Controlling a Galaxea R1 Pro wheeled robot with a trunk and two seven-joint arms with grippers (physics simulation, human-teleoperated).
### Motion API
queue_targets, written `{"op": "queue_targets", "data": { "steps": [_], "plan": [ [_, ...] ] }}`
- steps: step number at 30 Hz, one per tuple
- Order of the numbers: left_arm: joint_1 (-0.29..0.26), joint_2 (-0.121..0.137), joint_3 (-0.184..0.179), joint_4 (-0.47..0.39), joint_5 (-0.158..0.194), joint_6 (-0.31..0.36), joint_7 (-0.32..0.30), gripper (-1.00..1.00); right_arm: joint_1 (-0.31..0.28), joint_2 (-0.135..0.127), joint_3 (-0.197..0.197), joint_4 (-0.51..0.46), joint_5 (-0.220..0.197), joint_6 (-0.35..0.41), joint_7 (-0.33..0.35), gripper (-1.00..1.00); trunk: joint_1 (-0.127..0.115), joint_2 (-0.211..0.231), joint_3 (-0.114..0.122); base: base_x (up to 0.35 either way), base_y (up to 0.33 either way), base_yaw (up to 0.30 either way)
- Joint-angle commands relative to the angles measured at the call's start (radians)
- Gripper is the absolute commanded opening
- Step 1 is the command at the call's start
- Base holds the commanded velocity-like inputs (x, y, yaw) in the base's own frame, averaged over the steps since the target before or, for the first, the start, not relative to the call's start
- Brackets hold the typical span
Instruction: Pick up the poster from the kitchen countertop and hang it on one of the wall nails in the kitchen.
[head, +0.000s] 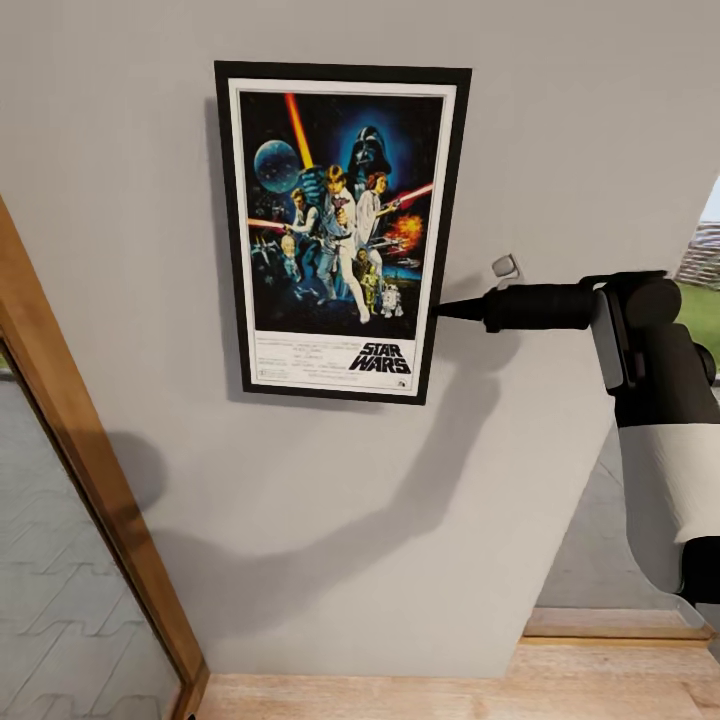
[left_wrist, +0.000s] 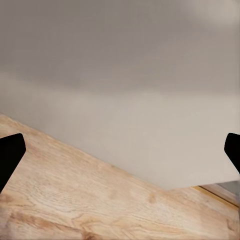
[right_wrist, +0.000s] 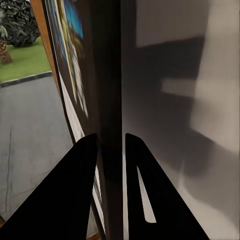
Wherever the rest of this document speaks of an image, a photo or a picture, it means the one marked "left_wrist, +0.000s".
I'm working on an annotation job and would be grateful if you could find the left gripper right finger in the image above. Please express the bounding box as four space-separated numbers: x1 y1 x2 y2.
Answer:
224 132 240 173

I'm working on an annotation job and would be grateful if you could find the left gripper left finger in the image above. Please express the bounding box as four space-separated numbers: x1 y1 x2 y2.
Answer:
0 133 26 193

